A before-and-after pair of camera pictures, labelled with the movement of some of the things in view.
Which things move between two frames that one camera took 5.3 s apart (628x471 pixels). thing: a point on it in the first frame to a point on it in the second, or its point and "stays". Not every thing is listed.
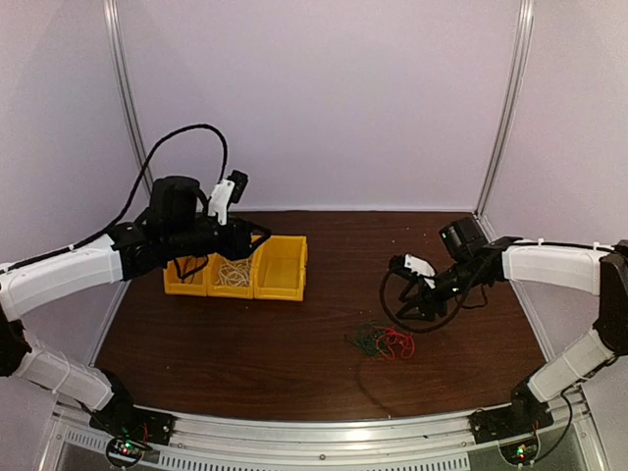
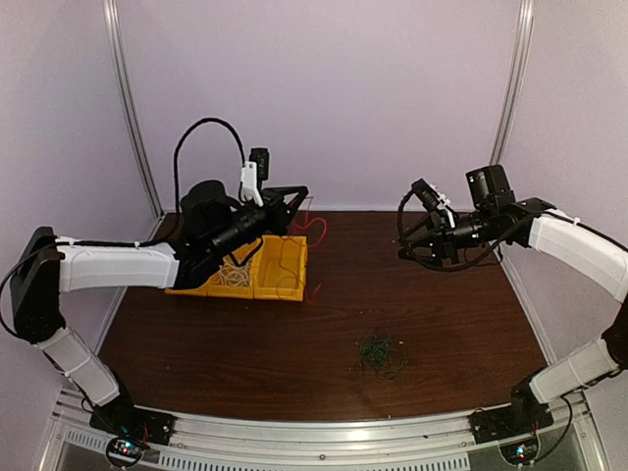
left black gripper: [235, 245] to [281, 213]
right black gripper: [429, 302] to [441, 236]
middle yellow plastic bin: [230, 279] stays
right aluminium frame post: [509, 109] stays
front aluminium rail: [422, 441] stays
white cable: [234, 273] stays
